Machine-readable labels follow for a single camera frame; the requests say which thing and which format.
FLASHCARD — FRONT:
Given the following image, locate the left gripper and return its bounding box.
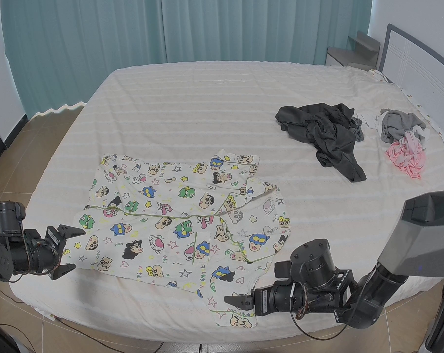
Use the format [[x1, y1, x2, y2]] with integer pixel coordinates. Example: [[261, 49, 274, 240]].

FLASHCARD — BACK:
[[24, 224, 87, 281]]

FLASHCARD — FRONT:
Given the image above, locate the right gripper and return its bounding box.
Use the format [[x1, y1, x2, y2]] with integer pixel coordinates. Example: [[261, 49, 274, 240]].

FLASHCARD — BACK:
[[224, 283, 311, 314]]

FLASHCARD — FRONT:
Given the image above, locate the white printed pyjama top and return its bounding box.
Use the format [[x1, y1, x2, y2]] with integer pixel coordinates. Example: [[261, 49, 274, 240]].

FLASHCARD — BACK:
[[72, 147, 292, 329]]

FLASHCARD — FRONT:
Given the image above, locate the black garment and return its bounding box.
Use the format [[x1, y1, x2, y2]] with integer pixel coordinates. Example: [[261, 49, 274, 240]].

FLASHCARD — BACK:
[[275, 102, 367, 183]]

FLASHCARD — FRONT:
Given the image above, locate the blue-green curtain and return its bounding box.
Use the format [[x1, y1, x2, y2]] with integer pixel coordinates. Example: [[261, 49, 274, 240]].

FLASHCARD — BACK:
[[0, 0, 167, 118], [159, 0, 375, 65]]

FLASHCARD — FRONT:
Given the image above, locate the pink garment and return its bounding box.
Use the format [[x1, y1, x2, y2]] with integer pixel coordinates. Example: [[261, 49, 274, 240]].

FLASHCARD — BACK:
[[385, 131, 426, 180]]

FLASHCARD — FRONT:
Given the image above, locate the grey garment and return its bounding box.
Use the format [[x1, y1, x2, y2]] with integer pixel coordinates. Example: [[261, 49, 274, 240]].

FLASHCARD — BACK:
[[380, 110, 427, 143]]

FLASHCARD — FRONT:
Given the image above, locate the grey bedside table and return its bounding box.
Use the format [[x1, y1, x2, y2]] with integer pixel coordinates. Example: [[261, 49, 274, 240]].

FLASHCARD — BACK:
[[325, 31, 381, 71]]

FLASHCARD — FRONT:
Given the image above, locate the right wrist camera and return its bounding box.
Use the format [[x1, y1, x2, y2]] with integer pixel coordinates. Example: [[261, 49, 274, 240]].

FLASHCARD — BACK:
[[274, 260, 295, 285]]

